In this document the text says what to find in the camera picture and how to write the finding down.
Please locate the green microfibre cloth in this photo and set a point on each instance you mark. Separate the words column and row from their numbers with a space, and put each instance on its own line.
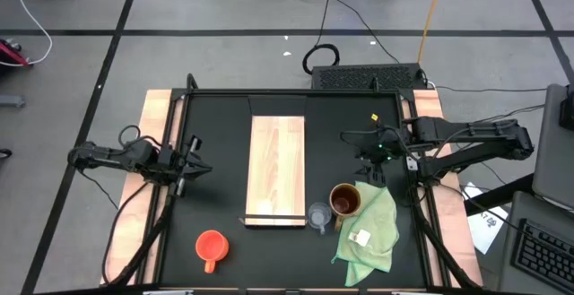
column 372, row 236

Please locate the wooden shelf with black frame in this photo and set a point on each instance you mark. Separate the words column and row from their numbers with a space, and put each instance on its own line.
column 275, row 169

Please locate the red object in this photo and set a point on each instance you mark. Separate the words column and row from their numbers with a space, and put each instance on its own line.
column 11, row 53

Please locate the small clear glass cup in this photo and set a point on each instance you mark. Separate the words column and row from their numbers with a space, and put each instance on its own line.
column 319, row 216

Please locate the grey desk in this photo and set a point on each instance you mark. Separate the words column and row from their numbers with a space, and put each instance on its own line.
column 511, row 236

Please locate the black computer case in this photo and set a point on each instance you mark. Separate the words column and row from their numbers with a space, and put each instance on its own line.
column 367, row 77

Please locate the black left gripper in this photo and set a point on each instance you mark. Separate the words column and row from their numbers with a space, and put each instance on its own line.
column 172, row 165

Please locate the white paper sheet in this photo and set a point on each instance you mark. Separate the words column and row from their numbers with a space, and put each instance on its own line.
column 486, row 223

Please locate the black table frame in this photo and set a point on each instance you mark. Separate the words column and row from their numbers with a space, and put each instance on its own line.
column 291, row 92

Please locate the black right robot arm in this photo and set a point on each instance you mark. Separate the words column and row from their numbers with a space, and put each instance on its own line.
column 471, row 138

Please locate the black keyboard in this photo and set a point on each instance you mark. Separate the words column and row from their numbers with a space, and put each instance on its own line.
column 545, row 254

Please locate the orange plastic cup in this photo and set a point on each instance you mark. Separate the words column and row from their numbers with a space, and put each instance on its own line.
column 211, row 245

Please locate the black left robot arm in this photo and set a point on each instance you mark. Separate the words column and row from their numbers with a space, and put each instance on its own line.
column 107, row 156

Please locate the grey laptop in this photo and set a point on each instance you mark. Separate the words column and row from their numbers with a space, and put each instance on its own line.
column 553, row 160

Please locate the brown teal ceramic mug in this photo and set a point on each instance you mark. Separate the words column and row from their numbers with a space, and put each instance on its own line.
column 345, row 201

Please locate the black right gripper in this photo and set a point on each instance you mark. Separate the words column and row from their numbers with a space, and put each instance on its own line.
column 374, row 151

